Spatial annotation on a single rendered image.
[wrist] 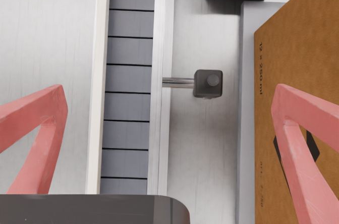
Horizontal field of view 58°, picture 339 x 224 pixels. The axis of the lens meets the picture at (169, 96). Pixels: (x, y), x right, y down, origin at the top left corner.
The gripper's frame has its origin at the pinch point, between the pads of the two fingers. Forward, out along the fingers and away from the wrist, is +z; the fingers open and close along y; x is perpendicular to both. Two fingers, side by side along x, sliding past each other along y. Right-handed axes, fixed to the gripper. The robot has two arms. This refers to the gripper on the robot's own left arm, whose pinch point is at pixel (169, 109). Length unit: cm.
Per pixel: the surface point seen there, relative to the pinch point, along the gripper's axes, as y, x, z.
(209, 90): -4.3, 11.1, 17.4
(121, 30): 6.7, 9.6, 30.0
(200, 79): -3.3, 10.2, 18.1
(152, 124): 1.8, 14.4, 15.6
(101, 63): 8.6, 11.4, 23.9
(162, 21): 0.8, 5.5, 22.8
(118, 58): 7.0, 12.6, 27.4
